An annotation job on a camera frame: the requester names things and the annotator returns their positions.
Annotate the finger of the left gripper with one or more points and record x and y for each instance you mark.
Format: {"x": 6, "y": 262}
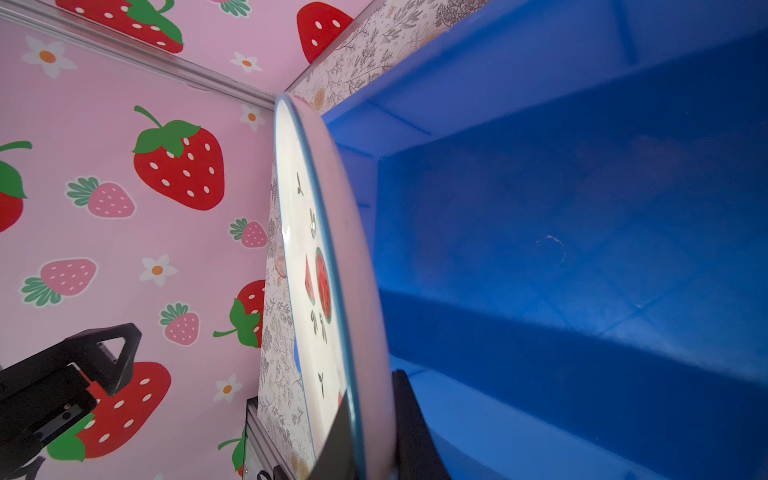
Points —
{"x": 106, "y": 355}

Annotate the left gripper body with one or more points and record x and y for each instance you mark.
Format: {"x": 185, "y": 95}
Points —
{"x": 38, "y": 414}

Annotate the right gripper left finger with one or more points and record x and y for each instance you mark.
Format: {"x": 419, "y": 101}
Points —
{"x": 337, "y": 458}

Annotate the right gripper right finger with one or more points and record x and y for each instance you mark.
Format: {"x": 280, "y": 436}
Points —
{"x": 417, "y": 457}

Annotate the white watermelon pattern plate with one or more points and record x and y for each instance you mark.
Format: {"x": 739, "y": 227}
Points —
{"x": 334, "y": 298}

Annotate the blue plastic bin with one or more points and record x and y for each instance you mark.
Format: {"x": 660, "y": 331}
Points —
{"x": 569, "y": 230}

